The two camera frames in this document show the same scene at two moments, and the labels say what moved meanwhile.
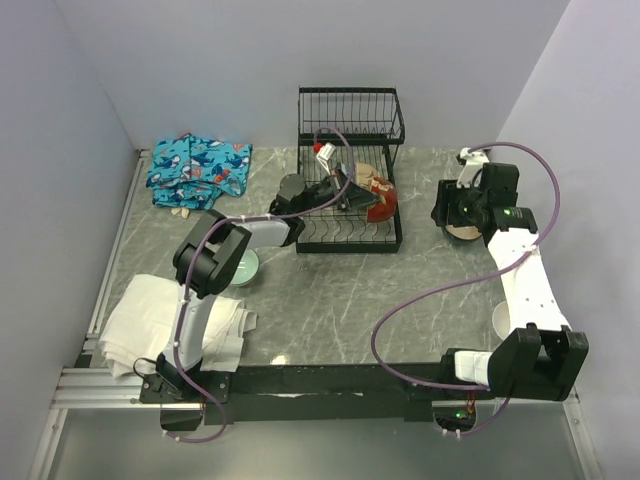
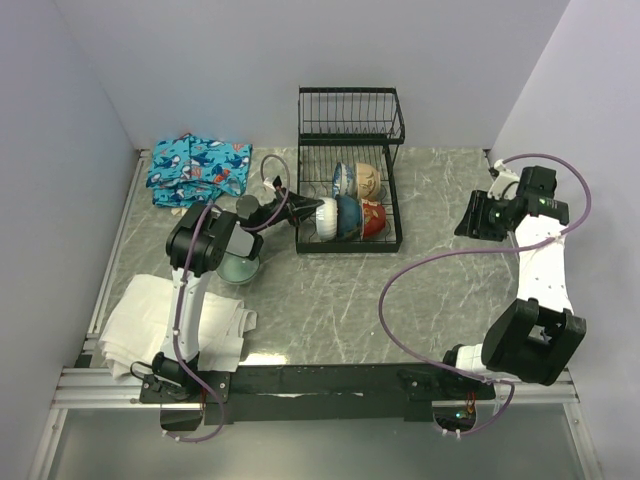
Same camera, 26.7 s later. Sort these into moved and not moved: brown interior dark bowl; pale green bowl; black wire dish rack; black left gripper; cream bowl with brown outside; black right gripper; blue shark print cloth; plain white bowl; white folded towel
Moved: black right gripper; black left gripper; plain white bowl; brown interior dark bowl
Not moved: white folded towel; black wire dish rack; cream bowl with brown outside; pale green bowl; blue shark print cloth
